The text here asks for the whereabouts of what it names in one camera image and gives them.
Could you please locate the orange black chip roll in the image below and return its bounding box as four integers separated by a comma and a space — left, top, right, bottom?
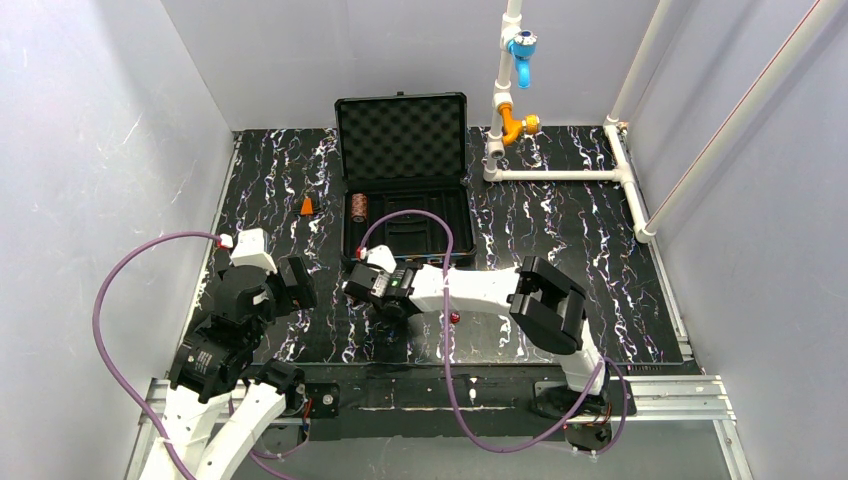
350, 193, 368, 223

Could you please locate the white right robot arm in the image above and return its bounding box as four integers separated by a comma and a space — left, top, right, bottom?
343, 256, 609, 400

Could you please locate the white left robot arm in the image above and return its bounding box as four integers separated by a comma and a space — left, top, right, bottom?
140, 228, 317, 479

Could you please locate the black poker set case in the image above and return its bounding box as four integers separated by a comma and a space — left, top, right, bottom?
334, 92, 477, 267

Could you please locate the orange black small clip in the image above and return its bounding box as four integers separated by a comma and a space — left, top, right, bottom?
294, 195, 324, 217

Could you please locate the orange brass valve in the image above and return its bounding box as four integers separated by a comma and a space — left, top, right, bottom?
497, 102, 541, 146

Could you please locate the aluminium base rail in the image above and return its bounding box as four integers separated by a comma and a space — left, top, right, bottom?
125, 374, 753, 480

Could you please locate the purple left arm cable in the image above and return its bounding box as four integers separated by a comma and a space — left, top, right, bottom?
91, 231, 293, 480

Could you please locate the white pvc pipe frame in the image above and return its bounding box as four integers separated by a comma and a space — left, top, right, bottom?
482, 0, 848, 244

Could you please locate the blue valve handle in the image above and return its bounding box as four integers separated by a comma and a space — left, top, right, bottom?
507, 30, 537, 89

